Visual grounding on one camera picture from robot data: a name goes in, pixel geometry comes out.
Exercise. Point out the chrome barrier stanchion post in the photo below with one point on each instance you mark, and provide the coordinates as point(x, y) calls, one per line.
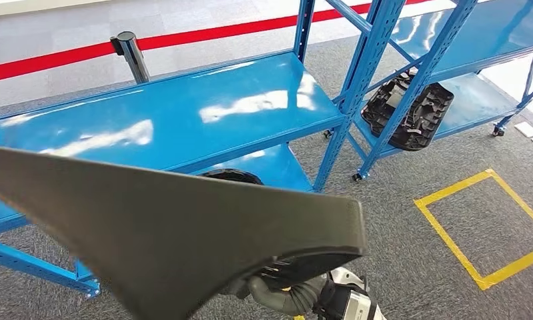
point(133, 62)

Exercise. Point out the black ribbed plastic housing part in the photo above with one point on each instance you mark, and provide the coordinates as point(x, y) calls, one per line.
point(429, 115)

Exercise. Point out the black curved plastic part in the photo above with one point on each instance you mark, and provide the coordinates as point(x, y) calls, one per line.
point(231, 175)

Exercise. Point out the red barrier belt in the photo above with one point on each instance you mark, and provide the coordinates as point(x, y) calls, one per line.
point(49, 62)

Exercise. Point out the blue steel shelf rack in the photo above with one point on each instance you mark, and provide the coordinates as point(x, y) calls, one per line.
point(204, 88)
point(491, 26)

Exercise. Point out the black rectangular panel with cutouts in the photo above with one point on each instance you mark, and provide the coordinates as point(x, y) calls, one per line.
point(182, 229)

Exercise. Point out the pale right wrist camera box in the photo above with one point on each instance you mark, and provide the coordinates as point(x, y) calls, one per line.
point(359, 307)

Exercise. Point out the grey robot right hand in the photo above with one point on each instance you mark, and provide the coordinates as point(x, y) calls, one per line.
point(261, 291)

